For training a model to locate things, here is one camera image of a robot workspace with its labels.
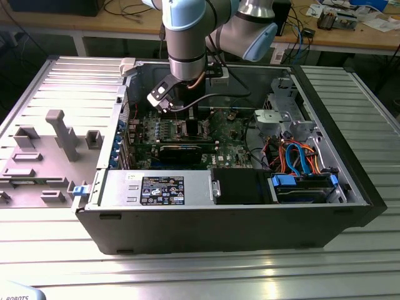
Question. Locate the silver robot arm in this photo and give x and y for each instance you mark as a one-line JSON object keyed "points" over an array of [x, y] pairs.
{"points": [[184, 31]]}

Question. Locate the copper finned CPU cooler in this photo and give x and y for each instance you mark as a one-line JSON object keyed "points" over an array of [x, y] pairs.
{"points": [[326, 20]]}

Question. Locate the round coin cell battery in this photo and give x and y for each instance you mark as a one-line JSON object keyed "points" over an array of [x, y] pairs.
{"points": [[231, 116]]}

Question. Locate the black graphics card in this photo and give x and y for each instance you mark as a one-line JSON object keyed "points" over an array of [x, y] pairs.
{"points": [[179, 154]]}

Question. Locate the green motherboard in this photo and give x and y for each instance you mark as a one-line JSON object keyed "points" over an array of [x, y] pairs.
{"points": [[231, 147]]}

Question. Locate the metal disk bay cage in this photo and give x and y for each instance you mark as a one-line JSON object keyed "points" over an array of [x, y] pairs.
{"points": [[270, 120]]}

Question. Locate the wooden desk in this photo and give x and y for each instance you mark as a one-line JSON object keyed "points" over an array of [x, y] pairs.
{"points": [[109, 26]]}

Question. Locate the grey power supply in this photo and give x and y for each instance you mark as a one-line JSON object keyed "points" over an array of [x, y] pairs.
{"points": [[118, 187]]}

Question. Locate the black upright box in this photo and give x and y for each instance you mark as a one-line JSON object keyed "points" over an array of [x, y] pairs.
{"points": [[285, 15]]}

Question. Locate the small black adapter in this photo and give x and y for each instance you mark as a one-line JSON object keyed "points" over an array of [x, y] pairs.
{"points": [[308, 32]]}

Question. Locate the grey parts rack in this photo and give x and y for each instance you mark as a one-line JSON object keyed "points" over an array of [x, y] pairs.
{"points": [[64, 137]]}

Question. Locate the black PC case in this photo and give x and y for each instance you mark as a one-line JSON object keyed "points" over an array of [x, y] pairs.
{"points": [[218, 231]]}

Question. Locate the blue plastic latch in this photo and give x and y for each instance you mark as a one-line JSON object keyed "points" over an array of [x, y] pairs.
{"points": [[80, 191]]}

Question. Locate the hard disk in blue carrier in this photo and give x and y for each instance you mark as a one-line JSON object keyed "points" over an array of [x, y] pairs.
{"points": [[300, 197]]}

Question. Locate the dark flat case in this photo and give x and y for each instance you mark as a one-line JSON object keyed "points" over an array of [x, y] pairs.
{"points": [[53, 7]]}

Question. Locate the grey metal box part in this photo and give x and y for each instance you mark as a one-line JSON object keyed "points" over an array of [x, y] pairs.
{"points": [[347, 22]]}

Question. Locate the blue box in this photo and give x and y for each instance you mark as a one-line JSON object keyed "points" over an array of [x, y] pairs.
{"points": [[368, 3]]}

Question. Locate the white papers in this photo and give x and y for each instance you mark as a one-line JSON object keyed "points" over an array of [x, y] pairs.
{"points": [[379, 24]]}

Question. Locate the pale teach pendant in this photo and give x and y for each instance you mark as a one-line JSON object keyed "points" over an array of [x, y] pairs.
{"points": [[18, 292]]}

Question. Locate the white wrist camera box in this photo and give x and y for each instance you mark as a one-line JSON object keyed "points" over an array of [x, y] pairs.
{"points": [[159, 93], [220, 79]]}

